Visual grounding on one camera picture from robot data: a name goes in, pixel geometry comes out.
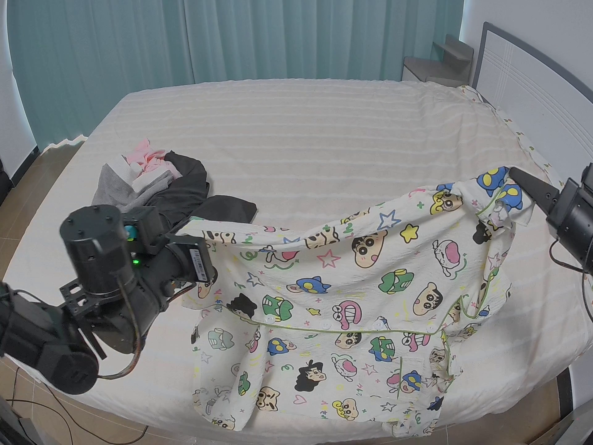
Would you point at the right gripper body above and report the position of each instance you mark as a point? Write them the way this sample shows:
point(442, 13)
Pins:
point(574, 220)

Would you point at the blue-green curtain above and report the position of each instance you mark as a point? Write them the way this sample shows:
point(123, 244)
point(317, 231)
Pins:
point(231, 26)

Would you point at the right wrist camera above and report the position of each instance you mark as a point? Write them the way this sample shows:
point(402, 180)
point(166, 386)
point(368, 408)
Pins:
point(588, 174)

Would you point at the white printed pyjama top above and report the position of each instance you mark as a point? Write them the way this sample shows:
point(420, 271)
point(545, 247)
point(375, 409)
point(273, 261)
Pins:
point(352, 267)

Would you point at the pile of clothes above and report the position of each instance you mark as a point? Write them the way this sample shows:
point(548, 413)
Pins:
point(185, 188)

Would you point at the bed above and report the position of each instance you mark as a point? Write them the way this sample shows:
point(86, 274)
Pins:
point(301, 132)

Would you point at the dark grey chest of drawers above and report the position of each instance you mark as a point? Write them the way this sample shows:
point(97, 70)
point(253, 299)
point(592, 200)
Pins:
point(2, 179)

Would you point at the grey bedside table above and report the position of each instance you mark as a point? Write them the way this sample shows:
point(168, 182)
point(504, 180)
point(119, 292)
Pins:
point(426, 70)

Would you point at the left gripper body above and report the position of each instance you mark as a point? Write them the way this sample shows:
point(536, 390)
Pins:
point(185, 262)

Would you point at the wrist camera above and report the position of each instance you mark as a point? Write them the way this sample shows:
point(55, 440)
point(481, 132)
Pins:
point(143, 225)
point(588, 174)

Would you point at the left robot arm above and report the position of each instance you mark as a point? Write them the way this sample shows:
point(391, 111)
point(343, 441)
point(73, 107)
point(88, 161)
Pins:
point(95, 248)

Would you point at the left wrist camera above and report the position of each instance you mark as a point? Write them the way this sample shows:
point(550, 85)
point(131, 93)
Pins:
point(143, 225)

